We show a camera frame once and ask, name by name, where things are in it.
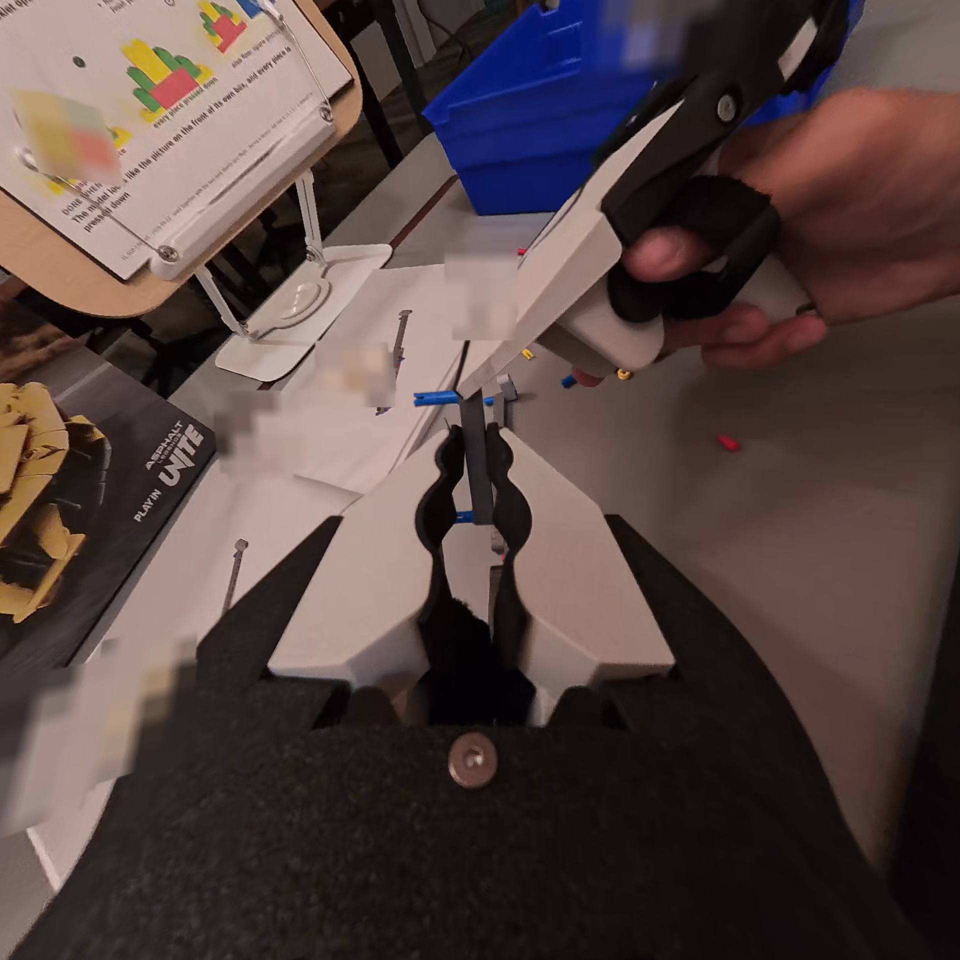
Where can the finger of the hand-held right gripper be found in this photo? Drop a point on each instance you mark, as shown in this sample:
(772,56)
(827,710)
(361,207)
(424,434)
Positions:
(645,131)
(559,262)

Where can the person's right hand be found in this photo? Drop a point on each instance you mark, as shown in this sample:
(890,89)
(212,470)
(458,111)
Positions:
(862,202)

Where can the dark grey lego beam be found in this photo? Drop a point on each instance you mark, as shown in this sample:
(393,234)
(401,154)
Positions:
(476,465)

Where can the open instruction booklet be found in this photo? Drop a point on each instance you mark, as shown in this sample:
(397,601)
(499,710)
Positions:
(337,454)

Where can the wooden document stand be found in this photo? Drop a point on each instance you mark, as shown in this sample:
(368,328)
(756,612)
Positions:
(75,285)

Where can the red lego connector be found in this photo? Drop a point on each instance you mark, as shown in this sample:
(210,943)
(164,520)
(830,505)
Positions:
(727,443)

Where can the blue plastic bin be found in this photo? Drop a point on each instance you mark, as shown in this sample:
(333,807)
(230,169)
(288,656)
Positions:
(510,112)

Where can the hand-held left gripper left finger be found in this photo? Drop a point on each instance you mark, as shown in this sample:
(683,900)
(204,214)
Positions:
(360,585)

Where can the lego set box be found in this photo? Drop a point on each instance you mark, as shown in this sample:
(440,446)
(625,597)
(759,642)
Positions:
(112,525)

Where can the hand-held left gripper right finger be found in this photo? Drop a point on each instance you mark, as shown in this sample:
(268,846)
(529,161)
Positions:
(585,592)

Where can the printed instruction sheet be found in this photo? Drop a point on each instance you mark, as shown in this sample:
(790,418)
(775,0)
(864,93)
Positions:
(225,112)

